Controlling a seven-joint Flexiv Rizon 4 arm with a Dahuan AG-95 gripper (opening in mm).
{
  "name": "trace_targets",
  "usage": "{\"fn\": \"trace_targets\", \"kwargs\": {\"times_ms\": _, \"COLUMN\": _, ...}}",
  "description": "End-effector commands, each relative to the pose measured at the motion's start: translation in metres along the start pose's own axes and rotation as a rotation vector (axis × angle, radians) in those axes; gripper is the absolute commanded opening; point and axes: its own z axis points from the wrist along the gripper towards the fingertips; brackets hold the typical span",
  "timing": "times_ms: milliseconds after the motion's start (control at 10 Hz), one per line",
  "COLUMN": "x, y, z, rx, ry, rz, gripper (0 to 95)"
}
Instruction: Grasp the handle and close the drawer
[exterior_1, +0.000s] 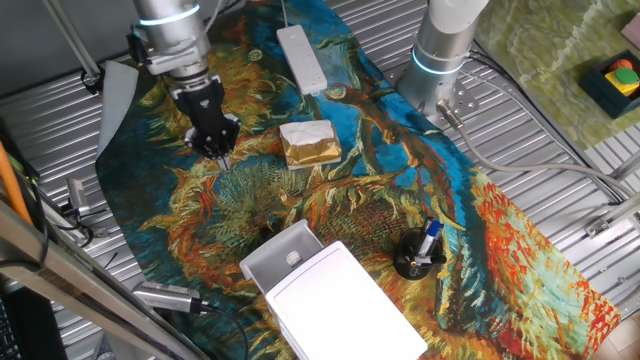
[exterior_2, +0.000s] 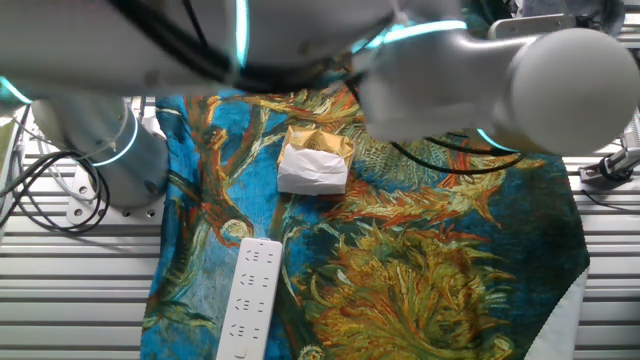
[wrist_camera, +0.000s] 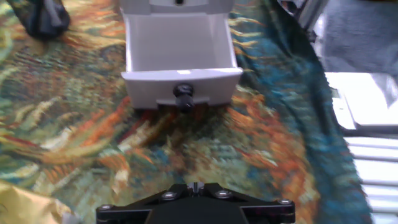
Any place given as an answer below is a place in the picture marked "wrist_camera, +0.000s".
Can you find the sunflower painting print cloth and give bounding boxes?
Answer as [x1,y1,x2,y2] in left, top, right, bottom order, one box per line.
[0,0,374,224]

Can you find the gold tissue pack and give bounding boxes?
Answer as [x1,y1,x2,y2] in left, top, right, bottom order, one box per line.
[0,180,82,224]

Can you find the black drawer knob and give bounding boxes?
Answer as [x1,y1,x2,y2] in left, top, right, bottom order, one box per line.
[172,83,196,114]

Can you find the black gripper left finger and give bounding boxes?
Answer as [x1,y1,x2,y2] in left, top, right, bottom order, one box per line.
[95,182,197,224]

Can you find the black round pen holder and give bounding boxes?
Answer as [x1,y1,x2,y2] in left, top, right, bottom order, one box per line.
[6,0,72,40]

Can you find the white flat panel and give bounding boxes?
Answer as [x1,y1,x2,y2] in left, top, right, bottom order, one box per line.
[324,71,398,131]

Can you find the white drawer with black knob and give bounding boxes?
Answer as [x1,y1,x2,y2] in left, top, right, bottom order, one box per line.
[120,12,244,110]

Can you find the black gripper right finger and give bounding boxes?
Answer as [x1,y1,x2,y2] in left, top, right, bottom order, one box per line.
[196,182,296,224]

